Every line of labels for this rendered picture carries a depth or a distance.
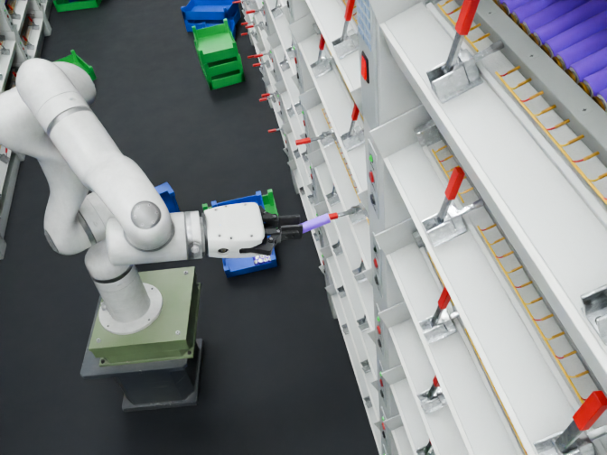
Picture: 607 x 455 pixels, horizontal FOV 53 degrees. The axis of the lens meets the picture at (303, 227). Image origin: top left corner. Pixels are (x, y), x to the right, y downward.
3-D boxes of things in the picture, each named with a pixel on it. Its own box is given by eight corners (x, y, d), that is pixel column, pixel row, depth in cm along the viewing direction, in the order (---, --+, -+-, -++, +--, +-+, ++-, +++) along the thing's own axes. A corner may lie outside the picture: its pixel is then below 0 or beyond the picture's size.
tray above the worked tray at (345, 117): (378, 229, 103) (346, 176, 94) (305, 58, 147) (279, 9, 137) (490, 175, 100) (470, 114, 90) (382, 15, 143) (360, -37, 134)
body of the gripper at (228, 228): (200, 239, 102) (266, 234, 104) (195, 199, 109) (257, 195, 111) (201, 270, 107) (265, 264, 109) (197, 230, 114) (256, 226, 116)
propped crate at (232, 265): (277, 266, 239) (276, 259, 232) (227, 278, 238) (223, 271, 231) (262, 199, 251) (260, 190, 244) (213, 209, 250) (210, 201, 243)
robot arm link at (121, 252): (183, 202, 104) (184, 221, 113) (102, 208, 102) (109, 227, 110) (187, 249, 101) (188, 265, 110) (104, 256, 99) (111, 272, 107)
